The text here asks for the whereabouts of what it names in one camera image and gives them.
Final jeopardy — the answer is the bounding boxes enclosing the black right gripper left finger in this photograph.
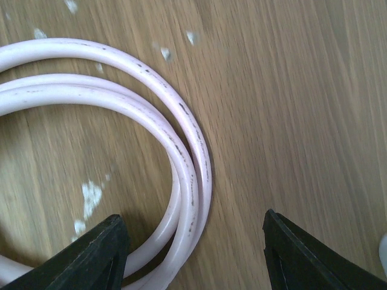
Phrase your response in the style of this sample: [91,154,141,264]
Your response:
[2,214,130,289]

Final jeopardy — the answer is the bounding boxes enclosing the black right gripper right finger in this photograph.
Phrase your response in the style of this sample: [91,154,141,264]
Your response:
[263,209,386,289]

